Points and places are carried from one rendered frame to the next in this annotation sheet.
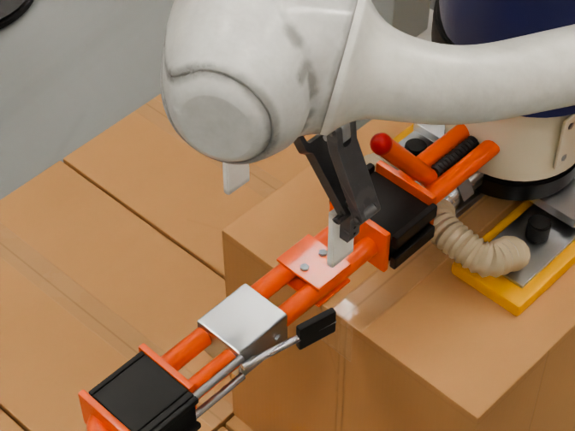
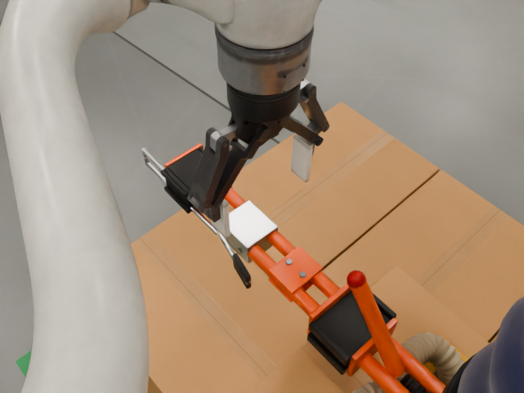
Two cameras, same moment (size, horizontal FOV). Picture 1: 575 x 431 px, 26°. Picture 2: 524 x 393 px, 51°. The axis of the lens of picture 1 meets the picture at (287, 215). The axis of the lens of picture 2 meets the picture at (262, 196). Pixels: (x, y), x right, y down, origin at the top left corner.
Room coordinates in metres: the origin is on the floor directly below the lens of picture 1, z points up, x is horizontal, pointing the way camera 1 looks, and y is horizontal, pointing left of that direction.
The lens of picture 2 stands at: (0.85, -0.43, 1.76)
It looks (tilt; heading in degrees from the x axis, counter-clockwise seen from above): 52 degrees down; 95
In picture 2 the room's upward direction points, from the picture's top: straight up
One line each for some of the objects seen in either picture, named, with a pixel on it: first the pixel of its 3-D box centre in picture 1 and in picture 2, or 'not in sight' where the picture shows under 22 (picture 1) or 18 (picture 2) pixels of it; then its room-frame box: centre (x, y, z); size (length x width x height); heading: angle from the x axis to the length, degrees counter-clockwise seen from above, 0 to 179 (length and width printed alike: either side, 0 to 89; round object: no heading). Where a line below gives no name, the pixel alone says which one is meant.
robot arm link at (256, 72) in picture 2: not in sight; (263, 47); (0.81, 0.00, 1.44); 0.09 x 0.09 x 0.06
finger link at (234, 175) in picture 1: (235, 160); (301, 157); (0.86, 0.05, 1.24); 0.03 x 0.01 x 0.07; 136
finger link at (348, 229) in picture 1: (358, 221); (206, 208); (0.75, -0.06, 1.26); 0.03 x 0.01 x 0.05; 46
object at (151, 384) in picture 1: (138, 404); (199, 177); (0.69, 0.14, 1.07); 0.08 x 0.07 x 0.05; 136
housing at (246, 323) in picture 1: (242, 330); (248, 231); (0.79, 0.05, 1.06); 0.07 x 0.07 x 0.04; 46
